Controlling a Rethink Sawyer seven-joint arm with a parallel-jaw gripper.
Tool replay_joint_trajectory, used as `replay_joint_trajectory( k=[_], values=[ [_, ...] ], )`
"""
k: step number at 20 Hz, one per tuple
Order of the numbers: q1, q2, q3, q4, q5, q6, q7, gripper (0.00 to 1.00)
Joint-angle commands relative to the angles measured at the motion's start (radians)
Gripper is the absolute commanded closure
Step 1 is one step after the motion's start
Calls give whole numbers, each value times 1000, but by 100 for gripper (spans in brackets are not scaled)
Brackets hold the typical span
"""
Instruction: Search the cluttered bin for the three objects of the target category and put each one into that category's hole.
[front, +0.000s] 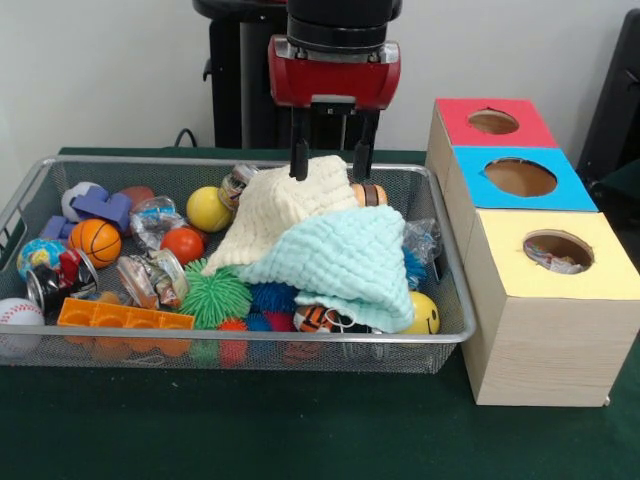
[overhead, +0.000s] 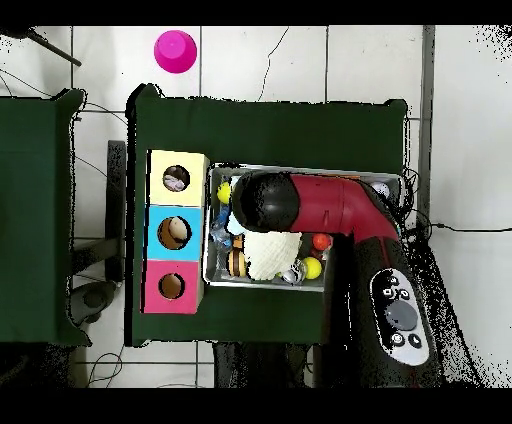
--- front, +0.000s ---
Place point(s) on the orange plastic tray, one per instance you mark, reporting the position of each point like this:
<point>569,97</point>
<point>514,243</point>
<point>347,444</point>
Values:
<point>125,317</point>

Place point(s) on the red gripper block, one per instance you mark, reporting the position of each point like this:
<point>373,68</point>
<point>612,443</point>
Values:
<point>335,80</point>

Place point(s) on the light blue muslin cloth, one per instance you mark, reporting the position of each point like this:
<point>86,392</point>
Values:
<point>350,255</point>

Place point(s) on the plain yellow ball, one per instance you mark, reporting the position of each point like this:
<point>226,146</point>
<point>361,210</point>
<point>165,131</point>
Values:
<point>210,210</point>

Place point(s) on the yellow smiley ball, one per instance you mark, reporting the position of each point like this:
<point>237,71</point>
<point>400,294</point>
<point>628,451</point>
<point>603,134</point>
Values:
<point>427,312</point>

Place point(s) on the red rubber ball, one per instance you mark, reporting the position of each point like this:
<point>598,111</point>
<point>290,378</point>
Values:
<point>182,246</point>

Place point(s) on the green spiky ball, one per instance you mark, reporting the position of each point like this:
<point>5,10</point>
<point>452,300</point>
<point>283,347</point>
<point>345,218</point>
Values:
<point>215,295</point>

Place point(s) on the cream knitted cloth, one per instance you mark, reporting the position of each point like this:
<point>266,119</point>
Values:
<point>285,200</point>

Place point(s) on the orange basketball toy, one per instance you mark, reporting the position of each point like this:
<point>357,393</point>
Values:
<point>95,242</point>

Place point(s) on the white baseball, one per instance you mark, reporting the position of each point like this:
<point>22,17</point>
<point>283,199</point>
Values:
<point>20,312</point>

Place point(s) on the globe print ball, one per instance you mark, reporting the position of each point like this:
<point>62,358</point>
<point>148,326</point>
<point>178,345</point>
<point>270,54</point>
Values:
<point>37,255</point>

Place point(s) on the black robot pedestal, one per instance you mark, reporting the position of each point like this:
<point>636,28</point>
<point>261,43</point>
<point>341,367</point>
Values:
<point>240,75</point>

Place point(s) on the wooden box with three holes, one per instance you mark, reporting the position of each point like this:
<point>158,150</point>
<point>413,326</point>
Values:
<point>550,350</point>

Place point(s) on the multicoloured frayed cloth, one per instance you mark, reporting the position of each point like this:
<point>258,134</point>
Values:
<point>552,260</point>

